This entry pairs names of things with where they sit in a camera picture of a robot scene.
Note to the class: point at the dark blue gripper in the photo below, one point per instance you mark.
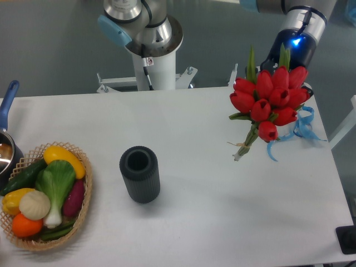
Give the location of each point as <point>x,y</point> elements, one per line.
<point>302,48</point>

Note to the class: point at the red tulip bouquet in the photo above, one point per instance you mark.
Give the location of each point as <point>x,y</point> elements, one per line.
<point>268,100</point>

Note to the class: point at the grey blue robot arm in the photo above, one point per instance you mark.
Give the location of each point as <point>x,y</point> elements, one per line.
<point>308,17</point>

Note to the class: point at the light blue ribbon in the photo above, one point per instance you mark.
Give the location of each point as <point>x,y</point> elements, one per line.
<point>301,128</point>

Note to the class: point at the blue object top right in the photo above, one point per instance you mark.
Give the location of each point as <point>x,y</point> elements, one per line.
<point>350,11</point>

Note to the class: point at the black device at edge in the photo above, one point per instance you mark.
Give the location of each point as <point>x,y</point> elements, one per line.
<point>346,239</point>

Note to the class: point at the dark grey ribbed vase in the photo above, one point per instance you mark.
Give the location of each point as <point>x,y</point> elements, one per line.
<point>140,171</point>

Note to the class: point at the purple sweet potato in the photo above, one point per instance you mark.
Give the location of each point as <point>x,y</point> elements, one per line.
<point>74,200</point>

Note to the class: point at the green bok choy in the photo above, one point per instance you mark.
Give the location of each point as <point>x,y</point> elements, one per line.
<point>56,181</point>

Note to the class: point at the woven wicker basket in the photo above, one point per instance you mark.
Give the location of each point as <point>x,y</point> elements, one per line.
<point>35,243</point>

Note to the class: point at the green bean pods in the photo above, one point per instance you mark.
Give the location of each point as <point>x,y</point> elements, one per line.
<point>58,232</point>

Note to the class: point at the dark green cucumber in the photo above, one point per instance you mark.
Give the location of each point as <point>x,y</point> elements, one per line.
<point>25,178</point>

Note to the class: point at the cream garlic bulb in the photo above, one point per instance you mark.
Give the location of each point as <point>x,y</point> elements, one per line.
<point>34,205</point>

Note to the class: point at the orange fruit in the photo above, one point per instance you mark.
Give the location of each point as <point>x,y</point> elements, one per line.
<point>23,227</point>

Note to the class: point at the yellow bell pepper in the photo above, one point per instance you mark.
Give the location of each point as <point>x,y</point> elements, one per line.
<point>10,202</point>

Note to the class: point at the white frame at right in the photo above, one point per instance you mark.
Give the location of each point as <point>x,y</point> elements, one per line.
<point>344,127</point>

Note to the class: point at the blue handled saucepan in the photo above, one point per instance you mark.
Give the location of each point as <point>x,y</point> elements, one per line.
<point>10,152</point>

